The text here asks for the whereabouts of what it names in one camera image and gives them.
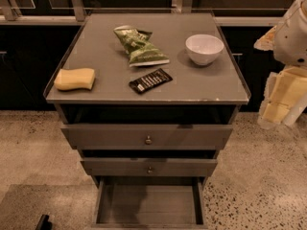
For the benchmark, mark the black snack bar wrapper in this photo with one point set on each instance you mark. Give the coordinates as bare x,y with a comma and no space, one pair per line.
150,81

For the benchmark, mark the grey bottom drawer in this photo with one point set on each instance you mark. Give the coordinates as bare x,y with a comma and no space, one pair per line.
149,203

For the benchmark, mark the black object on floor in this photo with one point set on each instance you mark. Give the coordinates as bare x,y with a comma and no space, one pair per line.
44,223

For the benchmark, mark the metal railing frame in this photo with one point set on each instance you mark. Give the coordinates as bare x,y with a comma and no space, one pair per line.
227,12

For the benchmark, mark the grey drawer cabinet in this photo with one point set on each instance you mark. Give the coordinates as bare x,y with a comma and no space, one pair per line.
163,122

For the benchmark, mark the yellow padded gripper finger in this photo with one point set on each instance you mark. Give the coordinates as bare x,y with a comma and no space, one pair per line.
288,98

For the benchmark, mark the green jalapeno chip bag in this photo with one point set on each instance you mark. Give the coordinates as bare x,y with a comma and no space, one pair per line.
137,45

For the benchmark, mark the grey top drawer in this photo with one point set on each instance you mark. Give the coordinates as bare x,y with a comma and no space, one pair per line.
146,137

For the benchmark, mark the grey middle drawer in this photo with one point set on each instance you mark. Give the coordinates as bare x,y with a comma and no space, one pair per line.
149,166

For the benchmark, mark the grey drawer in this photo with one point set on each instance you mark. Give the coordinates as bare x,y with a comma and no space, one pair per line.
146,137
149,166
149,203

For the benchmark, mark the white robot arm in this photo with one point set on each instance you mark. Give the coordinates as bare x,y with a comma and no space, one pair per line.
288,38

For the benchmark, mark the white ceramic bowl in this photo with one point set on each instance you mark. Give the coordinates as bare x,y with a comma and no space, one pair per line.
203,49

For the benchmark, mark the yellow sponge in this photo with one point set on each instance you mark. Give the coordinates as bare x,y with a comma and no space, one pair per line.
74,79

